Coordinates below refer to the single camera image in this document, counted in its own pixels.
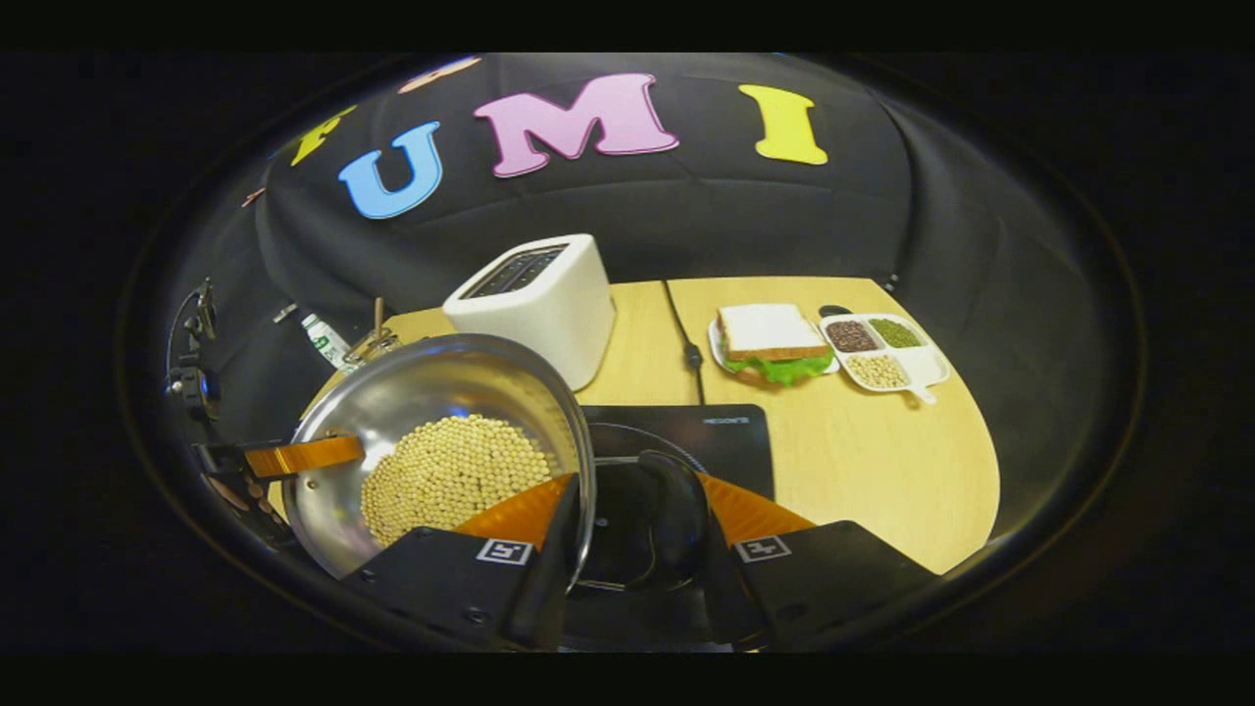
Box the pile of soybeans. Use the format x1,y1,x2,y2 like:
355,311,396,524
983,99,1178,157
360,414,553,547

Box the white toaster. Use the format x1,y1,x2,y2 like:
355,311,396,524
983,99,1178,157
442,233,618,392

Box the black backdrop cloth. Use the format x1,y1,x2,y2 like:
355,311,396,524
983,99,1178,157
162,51,1129,511

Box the white divided dish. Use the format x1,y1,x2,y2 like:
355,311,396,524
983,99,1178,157
819,312,952,406

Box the stainless steel pot black handles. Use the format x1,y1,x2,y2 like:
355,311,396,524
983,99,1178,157
282,333,709,594

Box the black induction cooktop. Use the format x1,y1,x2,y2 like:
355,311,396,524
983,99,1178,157
578,404,776,648

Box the small heap of soybeans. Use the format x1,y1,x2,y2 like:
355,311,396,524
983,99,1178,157
845,354,910,389

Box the black power cable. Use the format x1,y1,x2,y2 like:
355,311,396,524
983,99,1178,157
663,278,706,406

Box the sandwich with lettuce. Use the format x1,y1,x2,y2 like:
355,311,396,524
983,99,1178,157
716,303,834,386

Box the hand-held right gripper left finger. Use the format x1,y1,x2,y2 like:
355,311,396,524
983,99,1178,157
341,473,582,650

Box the white drink bottle green label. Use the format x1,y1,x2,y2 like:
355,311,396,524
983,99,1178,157
300,313,352,372

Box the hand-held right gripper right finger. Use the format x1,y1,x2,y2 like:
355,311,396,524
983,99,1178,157
686,473,940,648

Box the metal wire basket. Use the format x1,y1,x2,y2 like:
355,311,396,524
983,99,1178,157
343,328,401,369

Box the small white plate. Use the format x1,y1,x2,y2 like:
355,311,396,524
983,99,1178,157
708,319,842,378

